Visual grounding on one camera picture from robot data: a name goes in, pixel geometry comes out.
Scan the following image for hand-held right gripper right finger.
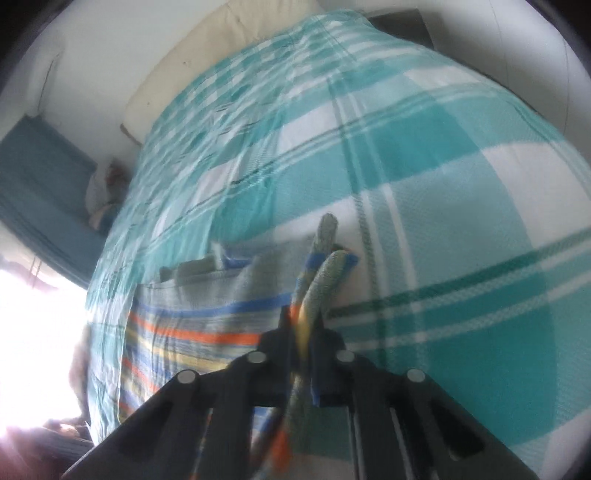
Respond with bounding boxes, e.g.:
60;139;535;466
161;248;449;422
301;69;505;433
307;325;542;480

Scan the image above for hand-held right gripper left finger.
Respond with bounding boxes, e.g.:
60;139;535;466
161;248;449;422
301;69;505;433
60;305;296;480

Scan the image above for striped knit shirt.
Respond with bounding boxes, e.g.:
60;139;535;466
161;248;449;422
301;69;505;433
117;212;361;480

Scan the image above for pile of clothes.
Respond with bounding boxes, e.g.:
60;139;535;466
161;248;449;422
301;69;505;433
85;159;132;232

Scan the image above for teal plaid bed blanket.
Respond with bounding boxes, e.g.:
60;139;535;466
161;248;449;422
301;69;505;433
85;11;591;476

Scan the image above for teal curtain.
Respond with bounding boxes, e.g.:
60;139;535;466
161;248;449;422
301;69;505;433
0;115;109;289

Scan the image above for cream padded headboard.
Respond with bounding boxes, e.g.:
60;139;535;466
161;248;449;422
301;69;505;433
121;0;324;146

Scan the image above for dark nightstand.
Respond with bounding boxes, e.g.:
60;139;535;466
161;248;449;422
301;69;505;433
369;8;437;49

